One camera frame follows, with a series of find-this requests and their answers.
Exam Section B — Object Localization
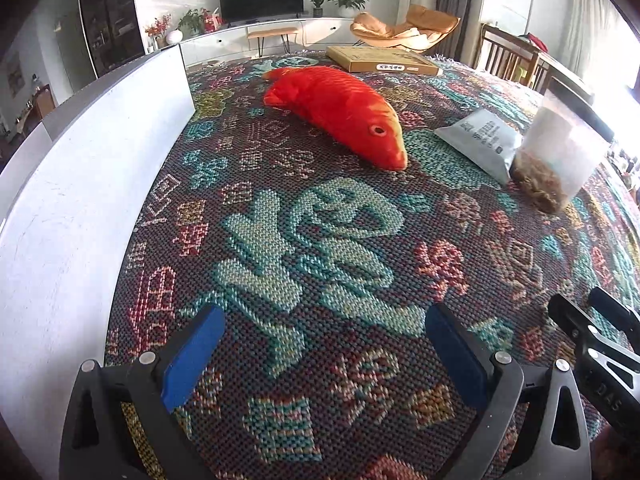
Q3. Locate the orange lounge chair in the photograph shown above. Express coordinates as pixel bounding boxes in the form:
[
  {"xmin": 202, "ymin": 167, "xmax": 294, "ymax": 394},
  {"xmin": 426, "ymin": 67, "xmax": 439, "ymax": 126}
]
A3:
[{"xmin": 349, "ymin": 4, "xmax": 461, "ymax": 54}]

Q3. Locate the clear jar with black lid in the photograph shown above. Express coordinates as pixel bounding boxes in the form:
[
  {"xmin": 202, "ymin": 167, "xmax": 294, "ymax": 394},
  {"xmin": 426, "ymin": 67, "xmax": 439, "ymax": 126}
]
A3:
[{"xmin": 509, "ymin": 77, "xmax": 615, "ymax": 215}]

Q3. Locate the red flower arrangement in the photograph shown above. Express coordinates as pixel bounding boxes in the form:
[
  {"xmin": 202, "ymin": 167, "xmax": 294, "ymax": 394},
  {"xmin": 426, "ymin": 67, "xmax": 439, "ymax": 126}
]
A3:
[{"xmin": 145, "ymin": 14, "xmax": 172, "ymax": 49}]

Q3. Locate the grey foil pouch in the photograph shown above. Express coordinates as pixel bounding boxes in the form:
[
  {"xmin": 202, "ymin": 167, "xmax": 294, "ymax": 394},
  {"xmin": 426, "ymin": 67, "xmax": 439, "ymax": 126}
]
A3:
[{"xmin": 434, "ymin": 108, "xmax": 523, "ymax": 186}]

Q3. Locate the green bushy potted plant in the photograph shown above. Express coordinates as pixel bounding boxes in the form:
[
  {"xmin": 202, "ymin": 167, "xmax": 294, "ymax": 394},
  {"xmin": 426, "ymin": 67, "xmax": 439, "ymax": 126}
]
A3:
[{"xmin": 177, "ymin": 8, "xmax": 206, "ymax": 38}]

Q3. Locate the red fish plush toy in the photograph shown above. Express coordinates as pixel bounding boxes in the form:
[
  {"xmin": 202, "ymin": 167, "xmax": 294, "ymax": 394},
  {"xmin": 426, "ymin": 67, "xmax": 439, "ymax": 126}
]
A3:
[{"xmin": 262, "ymin": 65, "xmax": 408, "ymax": 171}]

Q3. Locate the white television cabinet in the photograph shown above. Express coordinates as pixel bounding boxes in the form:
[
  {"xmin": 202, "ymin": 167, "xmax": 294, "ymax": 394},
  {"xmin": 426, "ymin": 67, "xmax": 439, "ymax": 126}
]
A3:
[{"xmin": 145, "ymin": 16, "xmax": 362, "ymax": 67}]

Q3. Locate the wooden dining table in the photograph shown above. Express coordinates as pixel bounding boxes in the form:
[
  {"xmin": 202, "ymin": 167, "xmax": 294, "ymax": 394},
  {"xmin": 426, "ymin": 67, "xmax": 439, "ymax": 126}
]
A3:
[{"xmin": 530, "ymin": 50, "xmax": 568, "ymax": 92}]

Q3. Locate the flat cardboard box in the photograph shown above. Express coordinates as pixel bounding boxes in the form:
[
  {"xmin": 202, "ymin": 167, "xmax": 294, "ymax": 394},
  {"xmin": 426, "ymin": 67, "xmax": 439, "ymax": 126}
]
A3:
[{"xmin": 326, "ymin": 45, "xmax": 445, "ymax": 77}]

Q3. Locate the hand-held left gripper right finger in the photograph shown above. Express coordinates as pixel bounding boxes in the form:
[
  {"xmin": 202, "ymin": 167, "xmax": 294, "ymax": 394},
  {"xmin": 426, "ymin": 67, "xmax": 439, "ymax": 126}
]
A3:
[{"xmin": 424, "ymin": 302, "xmax": 593, "ymax": 480}]

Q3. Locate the grey curtain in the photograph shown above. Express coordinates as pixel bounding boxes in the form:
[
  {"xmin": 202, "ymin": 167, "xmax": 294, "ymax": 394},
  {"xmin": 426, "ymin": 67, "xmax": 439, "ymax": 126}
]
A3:
[{"xmin": 437, "ymin": 0, "xmax": 482, "ymax": 66}]

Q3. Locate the wooden dining chair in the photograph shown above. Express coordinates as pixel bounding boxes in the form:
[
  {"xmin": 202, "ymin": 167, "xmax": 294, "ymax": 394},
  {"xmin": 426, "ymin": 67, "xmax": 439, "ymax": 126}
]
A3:
[{"xmin": 475, "ymin": 24, "xmax": 541, "ymax": 86}]

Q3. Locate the wooden stool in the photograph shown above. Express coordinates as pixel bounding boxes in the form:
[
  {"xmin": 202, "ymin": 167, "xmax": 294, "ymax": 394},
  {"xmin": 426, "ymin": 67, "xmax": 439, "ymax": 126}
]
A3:
[{"xmin": 246, "ymin": 26, "xmax": 300, "ymax": 58}]

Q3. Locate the dark glass cabinet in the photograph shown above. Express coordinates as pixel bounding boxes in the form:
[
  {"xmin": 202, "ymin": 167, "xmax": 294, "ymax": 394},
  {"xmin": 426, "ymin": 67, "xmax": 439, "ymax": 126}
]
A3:
[{"xmin": 77, "ymin": 0, "xmax": 146, "ymax": 79}]

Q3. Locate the patterned woven blanket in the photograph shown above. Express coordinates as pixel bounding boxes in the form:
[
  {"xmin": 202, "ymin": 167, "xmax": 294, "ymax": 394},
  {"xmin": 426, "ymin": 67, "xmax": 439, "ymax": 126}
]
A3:
[{"xmin": 102, "ymin": 50, "xmax": 640, "ymax": 480}]

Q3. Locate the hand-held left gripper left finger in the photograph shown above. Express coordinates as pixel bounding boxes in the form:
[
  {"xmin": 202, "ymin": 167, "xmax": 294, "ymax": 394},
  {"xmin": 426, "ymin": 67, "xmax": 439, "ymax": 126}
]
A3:
[{"xmin": 59, "ymin": 304, "xmax": 228, "ymax": 480}]

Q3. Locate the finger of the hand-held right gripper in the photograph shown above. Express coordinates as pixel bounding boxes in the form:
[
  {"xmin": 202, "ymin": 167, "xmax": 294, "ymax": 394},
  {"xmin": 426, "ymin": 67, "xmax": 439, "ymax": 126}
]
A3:
[
  {"xmin": 587, "ymin": 286, "xmax": 640, "ymax": 335},
  {"xmin": 547, "ymin": 292, "xmax": 608, "ymax": 357}
]

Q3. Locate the sheer white curtain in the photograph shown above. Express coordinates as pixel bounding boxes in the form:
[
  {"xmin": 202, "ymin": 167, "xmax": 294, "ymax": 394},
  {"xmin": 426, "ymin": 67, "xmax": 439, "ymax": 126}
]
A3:
[{"xmin": 565, "ymin": 0, "xmax": 627, "ymax": 77}]

